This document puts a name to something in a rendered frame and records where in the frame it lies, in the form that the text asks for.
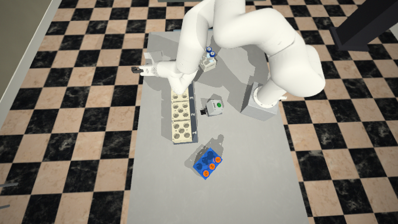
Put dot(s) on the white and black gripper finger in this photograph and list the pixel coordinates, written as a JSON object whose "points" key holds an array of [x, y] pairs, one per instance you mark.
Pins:
{"points": [[134, 70]]}

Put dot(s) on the white tube rack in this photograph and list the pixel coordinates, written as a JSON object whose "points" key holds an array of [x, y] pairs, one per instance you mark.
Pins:
{"points": [[205, 63]]}

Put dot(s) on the cream bucket adapter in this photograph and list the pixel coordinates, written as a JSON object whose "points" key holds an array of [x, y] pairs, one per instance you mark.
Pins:
{"points": [[181, 111], [181, 131], [180, 98]]}

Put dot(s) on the blue tube rack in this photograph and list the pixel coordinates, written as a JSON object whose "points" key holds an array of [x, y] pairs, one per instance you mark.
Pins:
{"points": [[203, 162]]}

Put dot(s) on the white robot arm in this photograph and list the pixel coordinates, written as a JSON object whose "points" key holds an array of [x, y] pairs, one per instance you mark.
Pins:
{"points": [[295, 67]]}

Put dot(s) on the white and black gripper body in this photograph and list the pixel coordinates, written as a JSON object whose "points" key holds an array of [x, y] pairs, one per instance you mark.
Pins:
{"points": [[147, 70]]}

